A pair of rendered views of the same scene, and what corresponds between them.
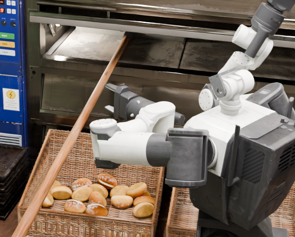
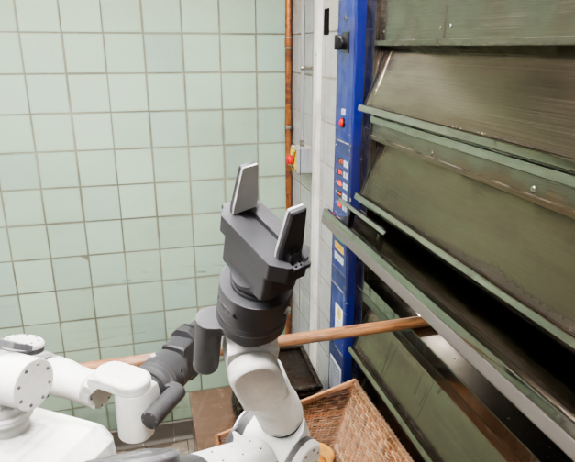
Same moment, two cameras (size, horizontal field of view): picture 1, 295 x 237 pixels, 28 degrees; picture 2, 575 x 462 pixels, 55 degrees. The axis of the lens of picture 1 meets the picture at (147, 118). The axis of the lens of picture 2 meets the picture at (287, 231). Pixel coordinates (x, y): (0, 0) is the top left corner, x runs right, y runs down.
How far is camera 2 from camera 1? 191 cm
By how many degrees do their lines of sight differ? 64
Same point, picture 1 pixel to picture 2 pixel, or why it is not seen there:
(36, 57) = (362, 277)
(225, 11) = (532, 299)
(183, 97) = (479, 442)
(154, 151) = not seen: outside the picture
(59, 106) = (367, 355)
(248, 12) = (571, 322)
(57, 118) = not seen: hidden behind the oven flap
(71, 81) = not seen: hidden behind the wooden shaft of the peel
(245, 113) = (2, 450)
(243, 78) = not seen: outside the picture
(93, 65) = (395, 315)
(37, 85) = (360, 314)
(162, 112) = (102, 380)
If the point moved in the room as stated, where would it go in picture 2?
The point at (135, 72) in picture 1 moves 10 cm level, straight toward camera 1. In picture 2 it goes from (427, 353) to (393, 361)
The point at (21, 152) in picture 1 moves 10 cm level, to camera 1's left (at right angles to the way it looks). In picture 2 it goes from (306, 386) to (295, 370)
